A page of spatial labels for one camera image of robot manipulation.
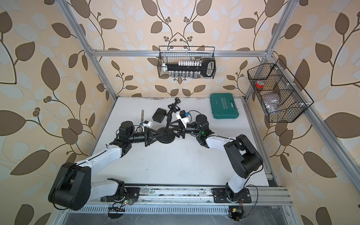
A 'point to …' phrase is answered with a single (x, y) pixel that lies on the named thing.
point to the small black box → (159, 115)
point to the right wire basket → (279, 92)
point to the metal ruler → (142, 116)
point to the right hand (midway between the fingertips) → (168, 127)
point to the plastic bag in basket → (272, 106)
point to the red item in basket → (259, 84)
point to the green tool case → (223, 106)
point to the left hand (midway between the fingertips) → (159, 134)
